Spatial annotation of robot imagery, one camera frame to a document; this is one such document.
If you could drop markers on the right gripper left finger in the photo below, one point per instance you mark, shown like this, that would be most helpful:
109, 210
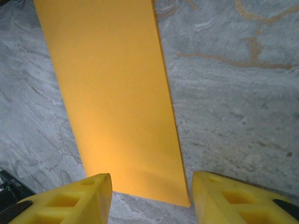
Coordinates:
102, 193

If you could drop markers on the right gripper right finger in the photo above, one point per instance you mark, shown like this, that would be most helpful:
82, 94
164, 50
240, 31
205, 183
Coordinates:
205, 198

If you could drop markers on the yellow paper sheet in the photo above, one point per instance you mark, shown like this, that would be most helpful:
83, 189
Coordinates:
112, 93

